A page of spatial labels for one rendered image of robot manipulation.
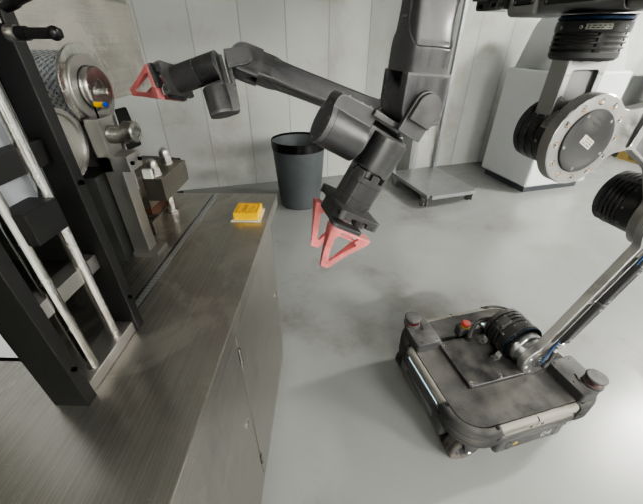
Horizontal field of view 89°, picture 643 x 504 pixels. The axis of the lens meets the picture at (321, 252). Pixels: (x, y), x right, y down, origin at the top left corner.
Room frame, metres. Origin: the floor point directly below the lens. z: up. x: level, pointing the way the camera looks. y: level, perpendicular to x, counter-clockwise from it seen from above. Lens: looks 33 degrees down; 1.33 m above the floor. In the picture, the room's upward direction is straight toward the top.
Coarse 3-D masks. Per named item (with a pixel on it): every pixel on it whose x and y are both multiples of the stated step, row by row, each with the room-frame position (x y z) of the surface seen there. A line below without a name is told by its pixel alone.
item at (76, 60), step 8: (72, 56) 0.67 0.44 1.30; (80, 56) 0.69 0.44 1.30; (88, 56) 0.72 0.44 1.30; (72, 64) 0.66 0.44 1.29; (80, 64) 0.68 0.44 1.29; (88, 64) 0.71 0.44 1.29; (96, 64) 0.73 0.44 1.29; (72, 72) 0.66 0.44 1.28; (72, 80) 0.65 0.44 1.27; (72, 88) 0.64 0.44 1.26; (72, 96) 0.64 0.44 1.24; (80, 96) 0.65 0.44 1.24; (80, 104) 0.65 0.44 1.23; (88, 112) 0.66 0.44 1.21; (104, 112) 0.71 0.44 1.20
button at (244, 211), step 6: (240, 204) 0.87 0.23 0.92; (246, 204) 0.87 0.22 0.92; (252, 204) 0.87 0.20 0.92; (258, 204) 0.87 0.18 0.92; (240, 210) 0.83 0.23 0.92; (246, 210) 0.83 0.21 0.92; (252, 210) 0.83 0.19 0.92; (258, 210) 0.83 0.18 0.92; (234, 216) 0.82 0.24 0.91; (240, 216) 0.82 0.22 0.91; (246, 216) 0.81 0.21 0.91; (252, 216) 0.81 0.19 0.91; (258, 216) 0.82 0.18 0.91
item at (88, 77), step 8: (80, 72) 0.67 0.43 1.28; (88, 72) 0.68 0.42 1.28; (96, 72) 0.70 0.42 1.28; (80, 80) 0.66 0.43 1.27; (88, 80) 0.67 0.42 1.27; (96, 80) 0.70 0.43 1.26; (104, 80) 0.72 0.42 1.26; (80, 88) 0.66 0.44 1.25; (88, 88) 0.66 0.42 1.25; (88, 96) 0.66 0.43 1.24; (96, 96) 0.68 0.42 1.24; (104, 96) 0.70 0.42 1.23; (88, 104) 0.67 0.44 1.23
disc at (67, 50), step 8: (64, 48) 0.67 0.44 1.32; (72, 48) 0.69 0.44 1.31; (80, 48) 0.71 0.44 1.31; (64, 56) 0.66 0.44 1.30; (56, 64) 0.64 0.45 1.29; (64, 64) 0.65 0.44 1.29; (56, 72) 0.63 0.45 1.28; (64, 72) 0.64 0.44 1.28; (104, 72) 0.76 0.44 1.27; (64, 80) 0.64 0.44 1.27; (64, 88) 0.63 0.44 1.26; (112, 88) 0.77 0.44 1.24; (64, 96) 0.62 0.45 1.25; (112, 96) 0.76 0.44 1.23; (72, 104) 0.63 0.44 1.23; (112, 104) 0.75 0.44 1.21; (72, 112) 0.63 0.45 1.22; (80, 112) 0.65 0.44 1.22; (112, 112) 0.74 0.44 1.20; (80, 120) 0.64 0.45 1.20
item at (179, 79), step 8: (160, 64) 0.77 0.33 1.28; (168, 64) 0.80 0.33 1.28; (176, 64) 0.80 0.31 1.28; (184, 64) 0.79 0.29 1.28; (160, 72) 0.76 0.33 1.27; (168, 72) 0.79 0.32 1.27; (176, 72) 0.78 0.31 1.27; (184, 72) 0.78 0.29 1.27; (192, 72) 0.78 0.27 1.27; (168, 80) 0.77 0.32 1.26; (176, 80) 0.78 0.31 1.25; (184, 80) 0.78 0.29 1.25; (192, 80) 0.78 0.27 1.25; (168, 88) 0.76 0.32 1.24; (176, 88) 0.79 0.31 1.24; (184, 88) 0.79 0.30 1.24; (192, 88) 0.79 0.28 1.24; (184, 96) 0.81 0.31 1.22; (192, 96) 0.84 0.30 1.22
